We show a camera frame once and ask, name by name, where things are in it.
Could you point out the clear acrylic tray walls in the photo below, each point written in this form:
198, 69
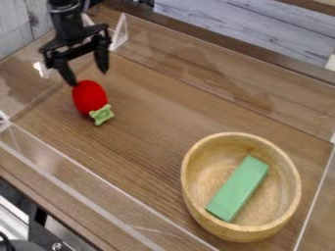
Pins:
107, 179

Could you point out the green rectangular block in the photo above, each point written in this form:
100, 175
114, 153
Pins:
238, 189

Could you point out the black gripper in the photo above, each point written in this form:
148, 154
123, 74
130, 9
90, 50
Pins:
75, 39

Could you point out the red plush strawberry toy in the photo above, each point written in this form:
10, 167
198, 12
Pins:
91, 102

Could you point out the clear acrylic corner bracket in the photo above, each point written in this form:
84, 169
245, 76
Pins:
119, 33

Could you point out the wooden bowl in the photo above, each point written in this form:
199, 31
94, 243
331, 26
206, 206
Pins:
207, 165

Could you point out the black metal table bracket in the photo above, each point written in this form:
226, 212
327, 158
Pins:
40, 235

